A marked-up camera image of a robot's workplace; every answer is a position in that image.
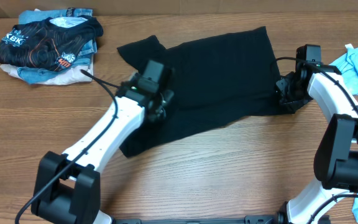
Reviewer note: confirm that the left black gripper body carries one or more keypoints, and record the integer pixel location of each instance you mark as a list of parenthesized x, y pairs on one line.
[(165, 98)]

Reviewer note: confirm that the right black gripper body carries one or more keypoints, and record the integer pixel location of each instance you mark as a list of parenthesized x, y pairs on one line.
[(292, 94)]

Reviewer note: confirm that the black t-shirt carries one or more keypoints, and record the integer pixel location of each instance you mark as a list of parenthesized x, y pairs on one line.
[(217, 80)]

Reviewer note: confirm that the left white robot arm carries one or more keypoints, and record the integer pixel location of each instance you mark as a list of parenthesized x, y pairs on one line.
[(68, 185)]

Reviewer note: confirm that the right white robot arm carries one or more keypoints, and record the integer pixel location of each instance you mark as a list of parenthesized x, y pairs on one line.
[(336, 160)]

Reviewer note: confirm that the folded cream white garment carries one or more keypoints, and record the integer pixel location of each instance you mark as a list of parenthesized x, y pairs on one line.
[(47, 77)]

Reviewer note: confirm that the folded blue denim garment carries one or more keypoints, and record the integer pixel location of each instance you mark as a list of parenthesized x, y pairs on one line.
[(64, 18)]

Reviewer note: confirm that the black orange patterned shirt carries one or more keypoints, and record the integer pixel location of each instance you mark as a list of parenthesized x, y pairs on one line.
[(42, 44)]

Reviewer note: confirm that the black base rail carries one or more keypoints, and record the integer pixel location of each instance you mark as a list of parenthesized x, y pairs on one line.
[(249, 219)]

